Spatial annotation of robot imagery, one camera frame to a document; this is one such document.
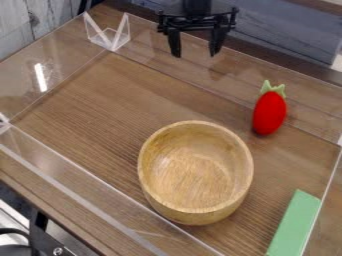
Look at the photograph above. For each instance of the clear acrylic corner bracket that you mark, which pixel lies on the clear acrylic corner bracket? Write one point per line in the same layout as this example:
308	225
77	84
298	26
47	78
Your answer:
109	38

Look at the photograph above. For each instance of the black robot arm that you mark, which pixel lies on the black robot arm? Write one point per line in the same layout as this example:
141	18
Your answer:
196	7

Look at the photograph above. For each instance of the green tape strip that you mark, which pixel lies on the green tape strip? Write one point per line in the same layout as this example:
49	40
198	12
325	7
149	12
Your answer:
293	230

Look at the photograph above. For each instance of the wooden bowl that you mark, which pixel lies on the wooden bowl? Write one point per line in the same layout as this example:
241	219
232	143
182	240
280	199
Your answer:
196	170

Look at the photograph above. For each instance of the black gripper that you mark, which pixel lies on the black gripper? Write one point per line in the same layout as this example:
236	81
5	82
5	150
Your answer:
220	23

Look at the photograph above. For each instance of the black table clamp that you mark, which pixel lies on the black table clamp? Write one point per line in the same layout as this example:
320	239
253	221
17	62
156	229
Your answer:
45	245

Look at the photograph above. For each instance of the red plush strawberry toy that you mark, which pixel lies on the red plush strawberry toy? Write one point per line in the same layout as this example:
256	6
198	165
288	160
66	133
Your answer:
270	109

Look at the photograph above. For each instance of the clear acrylic front wall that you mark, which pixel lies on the clear acrylic front wall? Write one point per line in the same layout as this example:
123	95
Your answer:
109	220

